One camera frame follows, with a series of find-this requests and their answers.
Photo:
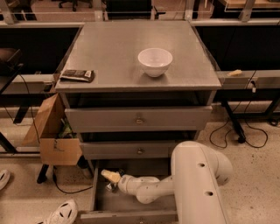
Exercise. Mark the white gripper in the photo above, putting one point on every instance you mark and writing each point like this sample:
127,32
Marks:
126,183

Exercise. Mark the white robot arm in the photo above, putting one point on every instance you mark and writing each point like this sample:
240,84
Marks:
197,173

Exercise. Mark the grey bottom drawer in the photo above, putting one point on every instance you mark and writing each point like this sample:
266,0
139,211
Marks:
115,207

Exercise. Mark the grey drawer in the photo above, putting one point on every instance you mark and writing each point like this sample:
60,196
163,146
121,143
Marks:
86,120
115,207
127,150

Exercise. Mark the grey middle drawer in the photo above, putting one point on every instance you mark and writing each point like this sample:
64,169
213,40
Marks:
127,150

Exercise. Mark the white sneaker near drawer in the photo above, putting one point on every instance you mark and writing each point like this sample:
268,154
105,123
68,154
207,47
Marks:
66,213

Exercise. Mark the grey top drawer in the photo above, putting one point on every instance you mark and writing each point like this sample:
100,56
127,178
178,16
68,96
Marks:
86,120

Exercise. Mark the grey drawer cabinet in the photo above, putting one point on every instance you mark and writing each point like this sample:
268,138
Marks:
110,49

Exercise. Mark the brown cardboard box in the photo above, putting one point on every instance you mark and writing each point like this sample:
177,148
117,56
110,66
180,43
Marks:
45,133

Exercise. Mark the white sneaker at left edge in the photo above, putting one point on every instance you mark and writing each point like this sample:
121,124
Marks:
4,178

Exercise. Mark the dark snack bar packet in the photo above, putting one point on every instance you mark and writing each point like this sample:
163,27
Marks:
78,75

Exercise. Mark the white ceramic bowl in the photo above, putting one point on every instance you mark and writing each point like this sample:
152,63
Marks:
155,61

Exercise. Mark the black table leg right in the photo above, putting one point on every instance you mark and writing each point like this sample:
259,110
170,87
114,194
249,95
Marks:
236,125

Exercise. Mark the black office chair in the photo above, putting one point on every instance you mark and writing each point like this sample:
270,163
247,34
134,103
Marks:
74,3

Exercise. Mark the yellow foam scrap on rail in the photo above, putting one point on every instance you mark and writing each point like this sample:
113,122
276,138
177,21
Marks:
234,73

